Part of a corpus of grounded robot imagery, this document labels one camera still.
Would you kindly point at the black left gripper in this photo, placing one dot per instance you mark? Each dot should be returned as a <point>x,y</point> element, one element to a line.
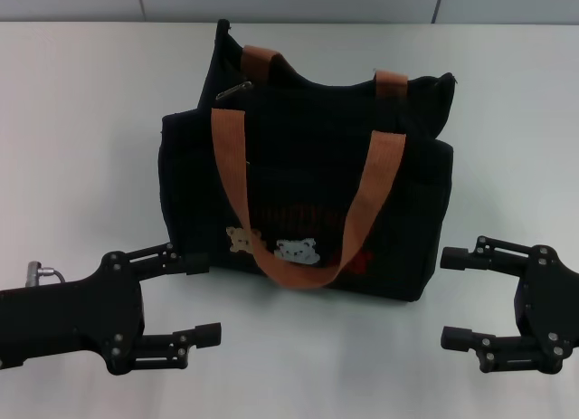
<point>68,315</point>

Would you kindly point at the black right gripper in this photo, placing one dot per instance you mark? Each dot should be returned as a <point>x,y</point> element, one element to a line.
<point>552,301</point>

